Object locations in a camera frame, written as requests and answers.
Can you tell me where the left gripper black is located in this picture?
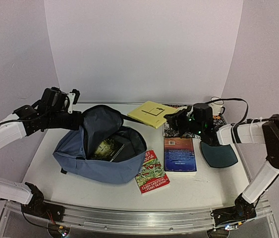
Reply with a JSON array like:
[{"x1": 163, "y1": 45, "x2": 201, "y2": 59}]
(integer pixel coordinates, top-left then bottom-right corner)
[{"x1": 48, "y1": 110, "x2": 84, "y2": 130}]

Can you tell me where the blue student backpack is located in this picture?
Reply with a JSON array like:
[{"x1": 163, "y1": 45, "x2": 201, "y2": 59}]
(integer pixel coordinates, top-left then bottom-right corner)
[{"x1": 53, "y1": 105, "x2": 147, "y2": 184}]

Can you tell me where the yellow paperback book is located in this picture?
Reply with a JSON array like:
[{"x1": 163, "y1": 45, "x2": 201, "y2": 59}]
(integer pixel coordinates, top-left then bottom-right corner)
[{"x1": 127, "y1": 101, "x2": 176, "y2": 129}]

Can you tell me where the green fantasy cover book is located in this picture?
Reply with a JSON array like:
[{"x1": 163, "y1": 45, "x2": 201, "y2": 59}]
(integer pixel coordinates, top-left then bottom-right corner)
[{"x1": 91, "y1": 138, "x2": 124, "y2": 162}]

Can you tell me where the red treehouse comic book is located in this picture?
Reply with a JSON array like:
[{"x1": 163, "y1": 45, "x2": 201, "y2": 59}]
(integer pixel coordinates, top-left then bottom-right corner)
[{"x1": 135, "y1": 150, "x2": 170, "y2": 195}]

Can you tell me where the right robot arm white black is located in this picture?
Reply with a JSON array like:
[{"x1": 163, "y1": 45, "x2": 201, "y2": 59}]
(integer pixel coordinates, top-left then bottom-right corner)
[{"x1": 164, "y1": 103, "x2": 279, "y2": 205}]

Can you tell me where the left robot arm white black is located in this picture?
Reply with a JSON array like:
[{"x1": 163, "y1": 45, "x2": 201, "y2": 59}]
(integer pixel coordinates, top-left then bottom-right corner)
[{"x1": 0, "y1": 87, "x2": 83, "y2": 217}]

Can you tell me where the patterned black placemat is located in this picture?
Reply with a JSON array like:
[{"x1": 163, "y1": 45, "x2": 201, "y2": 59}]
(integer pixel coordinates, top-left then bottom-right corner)
[{"x1": 163, "y1": 104, "x2": 226, "y2": 139}]

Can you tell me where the white enamel mug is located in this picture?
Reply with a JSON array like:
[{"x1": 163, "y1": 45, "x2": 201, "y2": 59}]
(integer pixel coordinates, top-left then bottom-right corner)
[{"x1": 209, "y1": 97, "x2": 225, "y2": 116}]

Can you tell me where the blue orange back-cover book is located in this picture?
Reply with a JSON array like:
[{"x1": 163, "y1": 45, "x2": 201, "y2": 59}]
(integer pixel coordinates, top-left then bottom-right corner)
[{"x1": 164, "y1": 137, "x2": 197, "y2": 176}]

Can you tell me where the dark teal square plate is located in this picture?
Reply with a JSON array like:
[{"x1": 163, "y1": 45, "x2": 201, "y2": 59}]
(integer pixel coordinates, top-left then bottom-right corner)
[{"x1": 200, "y1": 142, "x2": 238, "y2": 169}]

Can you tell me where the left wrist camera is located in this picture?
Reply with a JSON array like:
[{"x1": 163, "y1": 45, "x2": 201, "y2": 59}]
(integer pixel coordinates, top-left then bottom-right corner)
[{"x1": 66, "y1": 89, "x2": 80, "y2": 114}]

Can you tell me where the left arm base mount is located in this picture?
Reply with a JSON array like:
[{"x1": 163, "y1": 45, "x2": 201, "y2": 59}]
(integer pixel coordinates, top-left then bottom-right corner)
[{"x1": 21, "y1": 198, "x2": 65, "y2": 222}]

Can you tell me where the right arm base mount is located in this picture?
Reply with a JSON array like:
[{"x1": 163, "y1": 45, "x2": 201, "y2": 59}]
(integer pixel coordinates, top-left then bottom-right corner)
[{"x1": 211, "y1": 206, "x2": 256, "y2": 228}]

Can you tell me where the aluminium table front rail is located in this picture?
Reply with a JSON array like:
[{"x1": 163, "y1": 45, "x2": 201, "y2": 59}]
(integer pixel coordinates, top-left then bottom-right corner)
[{"x1": 5, "y1": 199, "x2": 279, "y2": 238}]

